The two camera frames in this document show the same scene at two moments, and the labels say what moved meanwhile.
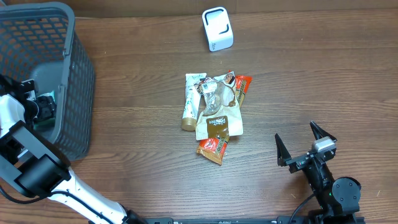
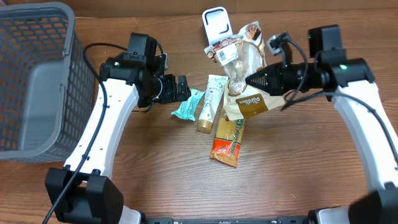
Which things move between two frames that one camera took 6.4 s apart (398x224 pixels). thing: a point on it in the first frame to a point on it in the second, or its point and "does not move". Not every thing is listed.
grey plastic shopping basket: x=41 y=42 does not move
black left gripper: x=45 y=107 to x=171 y=88
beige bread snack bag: x=221 y=117 to x=240 y=56
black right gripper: x=303 y=158 to x=280 y=78
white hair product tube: x=193 y=95 to x=214 y=88
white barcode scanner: x=218 y=28 does not move
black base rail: x=227 y=220 does not move
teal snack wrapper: x=48 y=123 to x=187 y=109
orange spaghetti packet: x=214 y=150 to x=228 y=138
